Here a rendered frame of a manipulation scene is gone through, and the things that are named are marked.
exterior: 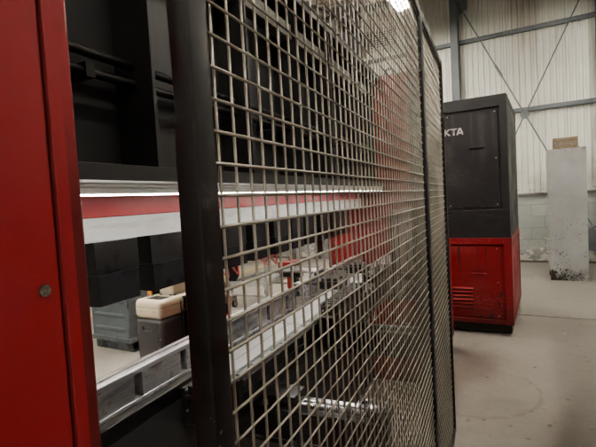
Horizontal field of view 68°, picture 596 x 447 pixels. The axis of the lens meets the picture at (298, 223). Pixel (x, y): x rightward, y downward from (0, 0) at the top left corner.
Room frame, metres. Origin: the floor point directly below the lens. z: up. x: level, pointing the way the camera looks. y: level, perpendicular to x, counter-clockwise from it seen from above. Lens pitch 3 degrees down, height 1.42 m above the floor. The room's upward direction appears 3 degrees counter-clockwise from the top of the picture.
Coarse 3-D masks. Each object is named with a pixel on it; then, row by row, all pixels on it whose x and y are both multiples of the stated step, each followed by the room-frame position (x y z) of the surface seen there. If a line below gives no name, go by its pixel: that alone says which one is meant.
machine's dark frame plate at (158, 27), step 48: (96, 0) 1.10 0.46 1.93; (144, 0) 1.09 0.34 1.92; (288, 0) 1.92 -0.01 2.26; (96, 48) 1.09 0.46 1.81; (144, 48) 1.10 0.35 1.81; (240, 48) 1.53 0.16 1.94; (96, 96) 1.08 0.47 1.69; (144, 96) 1.10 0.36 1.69; (240, 96) 1.54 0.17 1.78; (288, 96) 1.95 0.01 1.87; (336, 96) 2.78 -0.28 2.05; (96, 144) 1.07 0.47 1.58; (144, 144) 1.11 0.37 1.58; (240, 144) 1.54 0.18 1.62; (288, 144) 1.95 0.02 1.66
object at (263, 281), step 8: (296, 248) 6.47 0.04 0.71; (296, 256) 6.48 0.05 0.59; (264, 264) 5.71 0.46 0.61; (264, 272) 5.72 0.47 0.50; (240, 280) 6.21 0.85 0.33; (264, 280) 5.72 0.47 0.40; (272, 280) 6.08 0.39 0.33; (264, 288) 6.73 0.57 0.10; (232, 296) 6.00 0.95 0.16; (256, 296) 5.79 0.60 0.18; (264, 296) 5.73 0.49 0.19; (232, 304) 6.00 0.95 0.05
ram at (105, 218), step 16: (96, 208) 1.12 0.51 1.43; (112, 208) 1.17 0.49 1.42; (128, 208) 1.22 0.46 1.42; (144, 208) 1.28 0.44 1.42; (160, 208) 1.34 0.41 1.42; (176, 208) 1.41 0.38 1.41; (224, 208) 1.66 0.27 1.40; (240, 208) 1.77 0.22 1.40; (256, 208) 1.89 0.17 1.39; (272, 208) 2.02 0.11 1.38; (304, 208) 2.37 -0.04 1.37; (336, 208) 2.85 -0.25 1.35; (96, 224) 1.12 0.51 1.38; (112, 224) 1.17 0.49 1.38; (128, 224) 1.22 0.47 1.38; (144, 224) 1.27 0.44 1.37; (160, 224) 1.33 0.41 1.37; (176, 224) 1.41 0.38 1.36; (96, 240) 1.12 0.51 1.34
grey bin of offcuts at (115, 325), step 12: (132, 300) 4.37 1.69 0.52; (96, 312) 4.54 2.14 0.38; (108, 312) 4.46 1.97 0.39; (120, 312) 4.37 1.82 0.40; (132, 312) 4.36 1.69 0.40; (96, 324) 4.57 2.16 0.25; (108, 324) 4.47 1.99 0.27; (120, 324) 4.38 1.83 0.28; (132, 324) 4.35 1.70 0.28; (96, 336) 4.55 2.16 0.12; (108, 336) 4.46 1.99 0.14; (120, 336) 4.39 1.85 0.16; (132, 336) 4.34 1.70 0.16; (120, 348) 4.45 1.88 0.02; (132, 348) 4.36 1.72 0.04
